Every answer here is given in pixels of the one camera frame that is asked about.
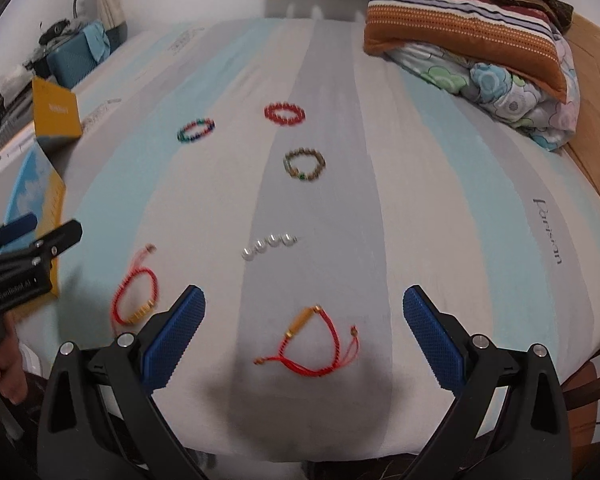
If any striped pillow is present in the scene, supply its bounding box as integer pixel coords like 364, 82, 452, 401
364, 0, 573, 104

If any teal cloth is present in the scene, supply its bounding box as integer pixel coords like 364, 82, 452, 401
81, 21, 113, 61

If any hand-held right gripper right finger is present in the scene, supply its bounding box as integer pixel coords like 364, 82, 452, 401
402, 285, 573, 480

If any red string bracelet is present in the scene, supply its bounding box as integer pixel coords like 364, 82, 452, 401
254, 306, 360, 376
111, 245, 160, 335

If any white pearl bracelet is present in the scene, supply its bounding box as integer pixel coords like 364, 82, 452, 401
241, 232, 298, 262

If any floral quilt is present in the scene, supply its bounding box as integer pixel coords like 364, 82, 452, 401
385, 35, 580, 153

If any grey suitcase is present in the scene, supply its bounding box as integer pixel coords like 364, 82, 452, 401
0, 91, 37, 157

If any striped mattress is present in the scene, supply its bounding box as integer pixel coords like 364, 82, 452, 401
0, 15, 600, 463

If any yellow and white cardboard box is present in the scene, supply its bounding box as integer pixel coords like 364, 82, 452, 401
0, 77, 83, 321

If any blue suitcase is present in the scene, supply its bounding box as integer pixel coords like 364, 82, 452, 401
46, 21, 127, 89

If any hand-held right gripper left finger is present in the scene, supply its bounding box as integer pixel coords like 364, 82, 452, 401
36, 285, 216, 480

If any wooden bed frame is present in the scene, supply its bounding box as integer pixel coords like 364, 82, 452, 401
560, 10, 600, 321

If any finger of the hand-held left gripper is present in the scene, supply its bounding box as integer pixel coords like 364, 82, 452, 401
0, 219, 84, 274
0, 212, 39, 256

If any multicolour bead bracelet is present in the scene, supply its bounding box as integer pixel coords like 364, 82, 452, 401
177, 117, 216, 144

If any black bag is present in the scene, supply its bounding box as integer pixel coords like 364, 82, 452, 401
38, 17, 75, 45

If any red bead bracelet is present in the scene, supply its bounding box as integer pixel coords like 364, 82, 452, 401
263, 102, 307, 126

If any brown bead bracelet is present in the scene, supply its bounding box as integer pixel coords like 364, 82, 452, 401
283, 148, 327, 182

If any person's left hand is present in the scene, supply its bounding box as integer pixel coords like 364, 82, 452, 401
0, 310, 29, 407

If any white plastic bag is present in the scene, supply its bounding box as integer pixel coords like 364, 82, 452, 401
2, 63, 37, 92

